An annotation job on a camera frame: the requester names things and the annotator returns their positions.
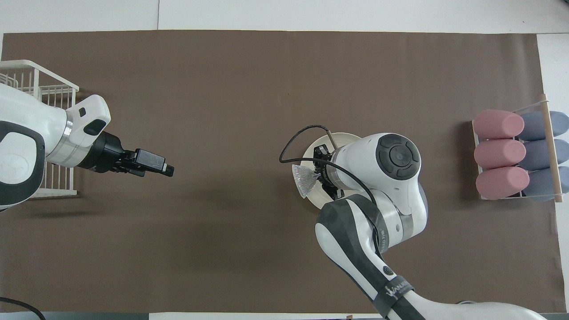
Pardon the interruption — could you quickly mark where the white wire dish rack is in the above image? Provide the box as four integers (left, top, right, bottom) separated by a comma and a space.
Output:
0, 60, 80, 198

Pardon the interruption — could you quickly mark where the blue plastic cup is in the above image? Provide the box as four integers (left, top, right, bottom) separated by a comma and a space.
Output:
525, 167, 569, 203
522, 139, 569, 172
518, 111, 569, 142

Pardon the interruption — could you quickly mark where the cream round plate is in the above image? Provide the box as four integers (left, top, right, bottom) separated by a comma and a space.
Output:
300, 132, 363, 212

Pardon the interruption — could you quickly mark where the brown table mat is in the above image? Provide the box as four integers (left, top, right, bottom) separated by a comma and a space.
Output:
0, 30, 568, 314

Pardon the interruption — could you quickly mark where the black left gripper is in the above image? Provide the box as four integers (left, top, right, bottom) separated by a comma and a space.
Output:
79, 132, 175, 178

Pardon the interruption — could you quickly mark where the pink plastic cup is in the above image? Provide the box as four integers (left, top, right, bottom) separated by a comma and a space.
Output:
476, 166, 530, 200
473, 110, 525, 140
474, 139, 527, 170

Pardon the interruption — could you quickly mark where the cup rack with wooden bar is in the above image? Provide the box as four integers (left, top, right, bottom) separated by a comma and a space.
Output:
471, 93, 564, 204

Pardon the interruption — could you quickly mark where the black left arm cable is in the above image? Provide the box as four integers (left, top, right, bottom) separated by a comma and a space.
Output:
0, 296, 47, 320

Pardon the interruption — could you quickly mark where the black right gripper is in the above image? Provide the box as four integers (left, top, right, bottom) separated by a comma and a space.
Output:
313, 145, 345, 200

